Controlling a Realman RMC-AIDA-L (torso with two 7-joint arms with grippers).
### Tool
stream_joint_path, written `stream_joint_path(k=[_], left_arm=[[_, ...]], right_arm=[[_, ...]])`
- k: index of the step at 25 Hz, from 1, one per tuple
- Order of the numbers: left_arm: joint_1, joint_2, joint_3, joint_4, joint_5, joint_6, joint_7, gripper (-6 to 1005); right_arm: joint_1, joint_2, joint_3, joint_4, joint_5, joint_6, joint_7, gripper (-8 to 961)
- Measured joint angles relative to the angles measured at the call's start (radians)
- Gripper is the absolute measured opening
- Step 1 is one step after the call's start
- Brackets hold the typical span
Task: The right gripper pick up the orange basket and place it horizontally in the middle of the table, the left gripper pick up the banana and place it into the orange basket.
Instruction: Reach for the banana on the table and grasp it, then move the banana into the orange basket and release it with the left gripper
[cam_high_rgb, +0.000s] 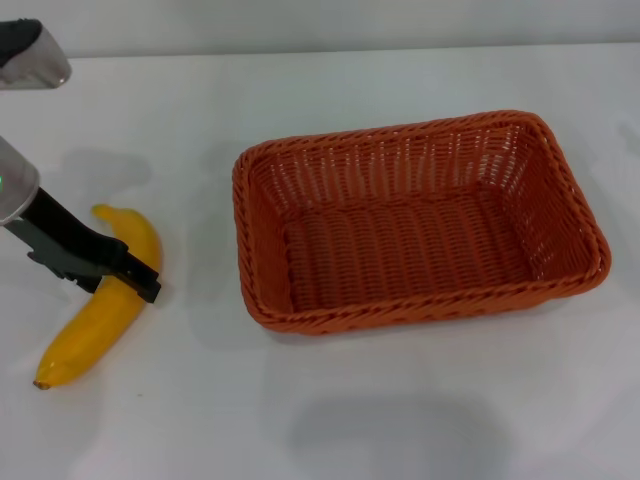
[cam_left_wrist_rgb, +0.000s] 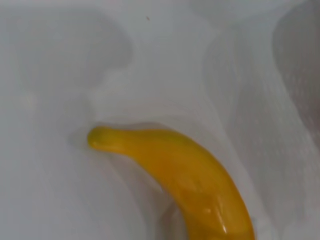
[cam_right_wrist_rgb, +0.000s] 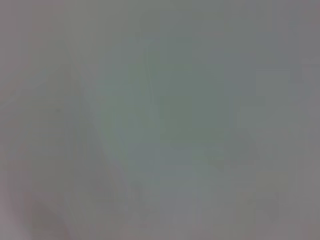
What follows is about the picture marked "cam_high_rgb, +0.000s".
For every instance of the yellow banana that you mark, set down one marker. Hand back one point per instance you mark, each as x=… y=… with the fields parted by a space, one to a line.
x=100 y=320

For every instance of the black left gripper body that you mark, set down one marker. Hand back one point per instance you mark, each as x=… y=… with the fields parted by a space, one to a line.
x=70 y=240

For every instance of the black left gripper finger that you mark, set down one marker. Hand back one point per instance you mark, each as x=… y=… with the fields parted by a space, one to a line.
x=142 y=280
x=87 y=285

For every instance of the orange woven plastic basket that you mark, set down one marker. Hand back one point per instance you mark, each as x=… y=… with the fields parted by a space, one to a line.
x=410 y=250

